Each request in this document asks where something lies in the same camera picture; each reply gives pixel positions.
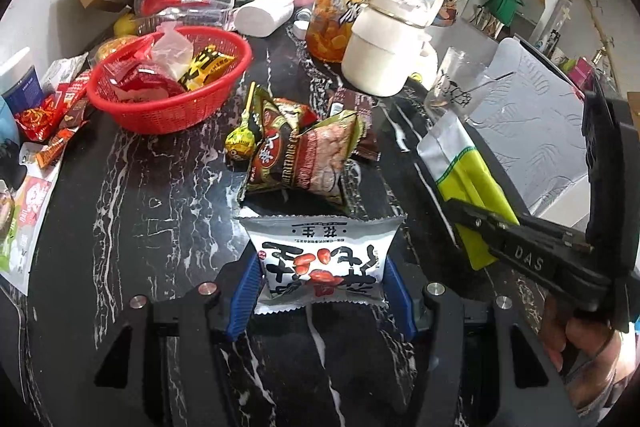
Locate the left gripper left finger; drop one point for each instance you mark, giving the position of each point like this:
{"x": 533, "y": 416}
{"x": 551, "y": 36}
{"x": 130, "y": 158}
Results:
{"x": 239, "y": 283}

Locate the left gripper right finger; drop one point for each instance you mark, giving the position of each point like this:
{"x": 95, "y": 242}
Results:
{"x": 403, "y": 285}

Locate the white peanut snack packet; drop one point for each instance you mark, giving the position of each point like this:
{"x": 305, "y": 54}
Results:
{"x": 320, "y": 259}

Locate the green white snack pouch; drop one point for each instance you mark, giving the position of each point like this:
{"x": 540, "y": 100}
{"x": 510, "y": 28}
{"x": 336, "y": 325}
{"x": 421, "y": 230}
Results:
{"x": 459, "y": 171}

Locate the yellow lollipop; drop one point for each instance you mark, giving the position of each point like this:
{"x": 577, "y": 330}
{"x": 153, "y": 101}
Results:
{"x": 240, "y": 142}

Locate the brown nut snack packet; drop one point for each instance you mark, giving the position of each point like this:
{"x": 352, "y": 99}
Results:
{"x": 295, "y": 150}

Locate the dark brown snack packet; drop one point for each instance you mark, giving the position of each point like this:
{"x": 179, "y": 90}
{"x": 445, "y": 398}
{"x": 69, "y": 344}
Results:
{"x": 364, "y": 140}

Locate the red candy packet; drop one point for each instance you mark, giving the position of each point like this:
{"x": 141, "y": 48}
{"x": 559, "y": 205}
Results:
{"x": 135, "y": 78}

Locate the clear zip bag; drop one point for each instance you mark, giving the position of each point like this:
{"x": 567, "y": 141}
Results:
{"x": 172, "y": 50}

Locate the right hand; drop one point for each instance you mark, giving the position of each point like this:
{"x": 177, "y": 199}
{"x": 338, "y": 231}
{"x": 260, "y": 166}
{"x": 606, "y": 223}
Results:
{"x": 612, "y": 359}

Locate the white cushioned chair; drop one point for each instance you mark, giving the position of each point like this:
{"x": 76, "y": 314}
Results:
{"x": 532, "y": 122}

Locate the red plastic basket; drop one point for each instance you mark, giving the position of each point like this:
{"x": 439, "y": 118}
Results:
{"x": 219, "y": 58}

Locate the metal spoon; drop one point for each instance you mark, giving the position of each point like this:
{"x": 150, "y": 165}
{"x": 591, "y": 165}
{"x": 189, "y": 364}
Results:
{"x": 492, "y": 79}

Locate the glass mug with cat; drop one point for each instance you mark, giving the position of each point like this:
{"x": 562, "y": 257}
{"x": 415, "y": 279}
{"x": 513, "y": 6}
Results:
{"x": 461, "y": 85}

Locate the colourful leaflet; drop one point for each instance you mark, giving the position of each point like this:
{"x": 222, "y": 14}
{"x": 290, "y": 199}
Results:
{"x": 28, "y": 207}

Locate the cream lidded jug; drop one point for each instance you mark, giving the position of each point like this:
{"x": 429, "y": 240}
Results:
{"x": 390, "y": 45}

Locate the red snack packets pile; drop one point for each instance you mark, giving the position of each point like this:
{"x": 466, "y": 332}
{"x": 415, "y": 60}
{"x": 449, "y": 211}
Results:
{"x": 57, "y": 119}

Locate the blue round gadget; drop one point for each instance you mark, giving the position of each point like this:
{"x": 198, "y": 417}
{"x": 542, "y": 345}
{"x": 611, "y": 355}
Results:
{"x": 12, "y": 171}

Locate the white paper roll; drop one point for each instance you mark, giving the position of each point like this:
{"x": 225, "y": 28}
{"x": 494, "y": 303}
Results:
{"x": 260, "y": 18}

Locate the green tote bag lower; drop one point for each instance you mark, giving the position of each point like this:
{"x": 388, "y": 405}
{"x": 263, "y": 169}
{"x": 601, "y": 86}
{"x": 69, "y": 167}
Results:
{"x": 503, "y": 10}

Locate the clear plastic container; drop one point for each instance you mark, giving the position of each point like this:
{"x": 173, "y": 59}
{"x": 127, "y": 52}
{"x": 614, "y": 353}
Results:
{"x": 149, "y": 14}

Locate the orange drink bottle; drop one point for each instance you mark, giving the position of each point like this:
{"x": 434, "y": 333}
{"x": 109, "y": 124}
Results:
{"x": 330, "y": 28}

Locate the white capped blue jar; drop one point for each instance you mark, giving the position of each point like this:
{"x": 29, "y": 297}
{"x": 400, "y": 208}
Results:
{"x": 20, "y": 86}

